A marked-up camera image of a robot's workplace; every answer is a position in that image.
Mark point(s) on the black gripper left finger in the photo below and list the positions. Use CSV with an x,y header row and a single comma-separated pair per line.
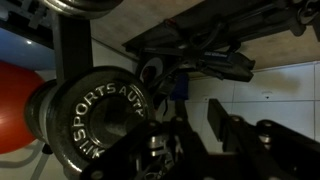
x,y
133,153

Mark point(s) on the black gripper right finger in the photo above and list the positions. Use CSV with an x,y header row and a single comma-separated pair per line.
x,y
276,156

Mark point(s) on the chrome rack rod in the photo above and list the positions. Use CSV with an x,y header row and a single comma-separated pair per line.
x,y
157,143

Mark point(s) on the lettered iron weight plates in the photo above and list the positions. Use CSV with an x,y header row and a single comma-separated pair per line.
x,y
83,113

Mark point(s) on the white disc red centre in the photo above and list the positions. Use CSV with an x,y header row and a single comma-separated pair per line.
x,y
151,68

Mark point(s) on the padded weight bench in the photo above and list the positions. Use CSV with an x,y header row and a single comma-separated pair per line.
x,y
233,66

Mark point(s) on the red exercise ball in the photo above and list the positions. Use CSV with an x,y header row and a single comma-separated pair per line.
x,y
15,106

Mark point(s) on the blue balance half ball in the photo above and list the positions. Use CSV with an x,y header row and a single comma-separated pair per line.
x,y
23,50

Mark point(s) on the dark weight rack post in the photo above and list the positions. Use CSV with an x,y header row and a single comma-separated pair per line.
x,y
71,50

